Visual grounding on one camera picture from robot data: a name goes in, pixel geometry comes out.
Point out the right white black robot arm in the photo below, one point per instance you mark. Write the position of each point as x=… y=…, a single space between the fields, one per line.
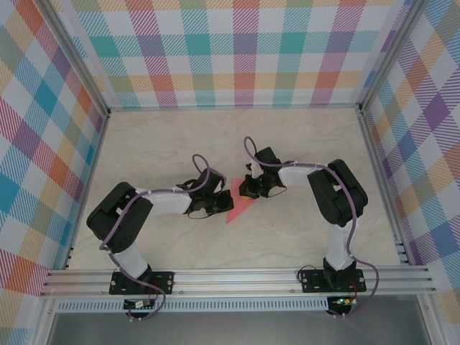
x=338 y=197

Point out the pink paper sheet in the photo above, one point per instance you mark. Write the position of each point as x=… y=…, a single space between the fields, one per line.
x=237 y=212

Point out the grey slotted side bracket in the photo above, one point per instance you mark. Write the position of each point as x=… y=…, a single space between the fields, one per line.
x=402 y=251
x=70 y=257

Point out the aluminium frame cross bar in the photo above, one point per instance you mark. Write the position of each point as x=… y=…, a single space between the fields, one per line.
x=233 y=106

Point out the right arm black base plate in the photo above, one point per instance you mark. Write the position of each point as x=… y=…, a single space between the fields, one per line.
x=309 y=281

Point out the aluminium frame post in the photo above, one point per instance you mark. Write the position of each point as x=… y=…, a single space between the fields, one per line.
x=390 y=57
x=77 y=61

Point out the grey metal sheet panel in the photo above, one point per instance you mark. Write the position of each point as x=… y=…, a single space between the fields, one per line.
x=233 y=328

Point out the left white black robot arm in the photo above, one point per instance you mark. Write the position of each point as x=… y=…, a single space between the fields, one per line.
x=122 y=215

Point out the aluminium frame side rail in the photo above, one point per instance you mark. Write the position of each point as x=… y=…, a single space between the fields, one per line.
x=90 y=179
x=381 y=179

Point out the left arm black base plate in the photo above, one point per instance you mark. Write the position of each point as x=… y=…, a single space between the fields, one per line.
x=163 y=281

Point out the aluminium mounting rail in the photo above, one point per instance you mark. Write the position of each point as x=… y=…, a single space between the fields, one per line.
x=233 y=280

